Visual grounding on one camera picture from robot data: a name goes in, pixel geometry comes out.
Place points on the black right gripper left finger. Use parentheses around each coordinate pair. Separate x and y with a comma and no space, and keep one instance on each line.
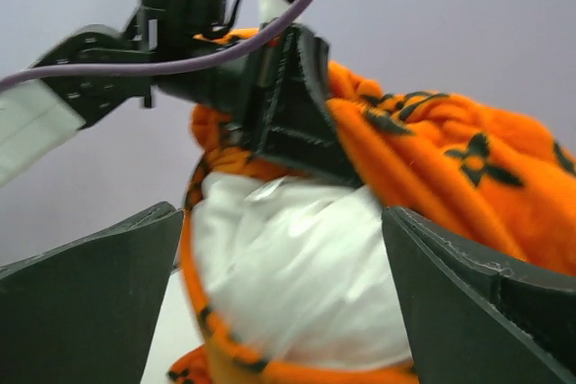
(86,312)

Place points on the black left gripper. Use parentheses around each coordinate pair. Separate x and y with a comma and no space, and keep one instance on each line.
(277,99)

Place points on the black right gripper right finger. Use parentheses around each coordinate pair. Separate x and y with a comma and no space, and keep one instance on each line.
(474,315)

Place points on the orange patterned plush pillowcase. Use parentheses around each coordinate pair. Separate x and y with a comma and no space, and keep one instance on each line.
(497,178)

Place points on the white pillow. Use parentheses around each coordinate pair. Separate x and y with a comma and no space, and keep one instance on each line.
(298,270)

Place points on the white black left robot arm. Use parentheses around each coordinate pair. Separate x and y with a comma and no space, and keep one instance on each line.
(175,46)

